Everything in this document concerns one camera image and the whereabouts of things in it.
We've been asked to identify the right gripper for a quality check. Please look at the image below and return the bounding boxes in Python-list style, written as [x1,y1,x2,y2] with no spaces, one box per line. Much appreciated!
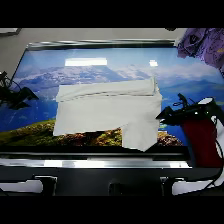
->
[155,106,184,127]

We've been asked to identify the white garment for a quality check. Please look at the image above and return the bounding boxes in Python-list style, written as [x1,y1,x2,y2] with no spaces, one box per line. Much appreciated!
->
[52,76,164,153]

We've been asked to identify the red garment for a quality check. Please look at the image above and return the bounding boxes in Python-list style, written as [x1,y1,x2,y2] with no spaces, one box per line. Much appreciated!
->
[181,116,224,168]

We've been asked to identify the purple garment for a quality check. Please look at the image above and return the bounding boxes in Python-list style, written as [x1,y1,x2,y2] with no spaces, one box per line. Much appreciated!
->
[176,27,224,78]

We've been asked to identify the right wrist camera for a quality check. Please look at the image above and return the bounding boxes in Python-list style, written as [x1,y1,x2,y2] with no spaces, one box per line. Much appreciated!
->
[173,93,190,108]

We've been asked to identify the black cable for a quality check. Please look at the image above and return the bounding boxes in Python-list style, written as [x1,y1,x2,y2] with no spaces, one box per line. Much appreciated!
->
[199,138,224,190]

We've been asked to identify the silver frame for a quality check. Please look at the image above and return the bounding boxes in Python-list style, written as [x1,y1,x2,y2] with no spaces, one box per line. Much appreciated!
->
[0,151,224,197]

